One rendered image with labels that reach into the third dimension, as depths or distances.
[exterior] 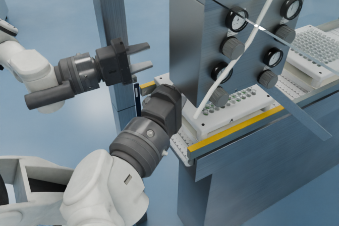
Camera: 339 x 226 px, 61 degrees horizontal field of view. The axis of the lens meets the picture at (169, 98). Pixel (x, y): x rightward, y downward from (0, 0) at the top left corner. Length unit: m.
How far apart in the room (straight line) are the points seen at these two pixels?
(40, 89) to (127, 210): 0.34
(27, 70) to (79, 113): 1.42
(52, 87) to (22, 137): 1.37
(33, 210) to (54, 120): 1.36
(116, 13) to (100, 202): 0.47
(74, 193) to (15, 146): 1.60
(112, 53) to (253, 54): 0.31
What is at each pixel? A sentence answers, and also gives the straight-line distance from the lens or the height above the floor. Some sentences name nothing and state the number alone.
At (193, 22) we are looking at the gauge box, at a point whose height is 1.17.
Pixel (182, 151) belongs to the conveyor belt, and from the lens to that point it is 0.75.
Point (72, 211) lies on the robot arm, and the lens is 0.42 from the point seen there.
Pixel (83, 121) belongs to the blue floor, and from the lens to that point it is 2.00.
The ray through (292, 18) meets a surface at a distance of 0.23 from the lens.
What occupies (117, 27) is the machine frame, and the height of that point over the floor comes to 1.04.
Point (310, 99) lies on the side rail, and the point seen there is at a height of 0.82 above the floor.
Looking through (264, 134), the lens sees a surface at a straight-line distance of 0.87.
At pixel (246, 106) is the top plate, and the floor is 0.87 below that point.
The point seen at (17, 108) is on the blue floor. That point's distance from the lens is 2.27.
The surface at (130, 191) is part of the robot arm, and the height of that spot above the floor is 0.97.
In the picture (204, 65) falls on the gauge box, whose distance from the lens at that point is 0.48.
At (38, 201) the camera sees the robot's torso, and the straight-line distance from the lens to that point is 0.75.
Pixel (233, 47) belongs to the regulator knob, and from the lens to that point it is 0.47.
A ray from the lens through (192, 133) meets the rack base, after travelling 0.74.
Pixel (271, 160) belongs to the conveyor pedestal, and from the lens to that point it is 1.18.
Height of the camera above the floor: 1.38
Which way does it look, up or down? 41 degrees down
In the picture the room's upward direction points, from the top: straight up
